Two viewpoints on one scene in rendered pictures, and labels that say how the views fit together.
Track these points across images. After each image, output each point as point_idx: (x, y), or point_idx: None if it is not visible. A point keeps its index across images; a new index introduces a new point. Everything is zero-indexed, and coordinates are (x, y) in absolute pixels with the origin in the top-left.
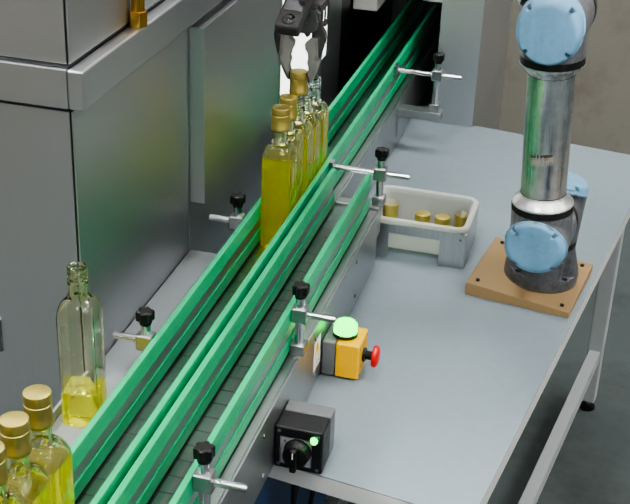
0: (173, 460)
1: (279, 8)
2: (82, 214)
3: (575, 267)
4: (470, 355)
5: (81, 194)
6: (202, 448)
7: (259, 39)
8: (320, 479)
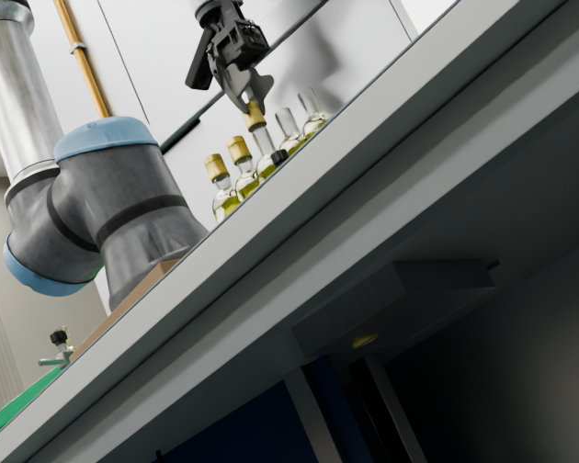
0: None
1: (389, 7)
2: (104, 295)
3: (111, 276)
4: None
5: (99, 282)
6: None
7: (338, 68)
8: None
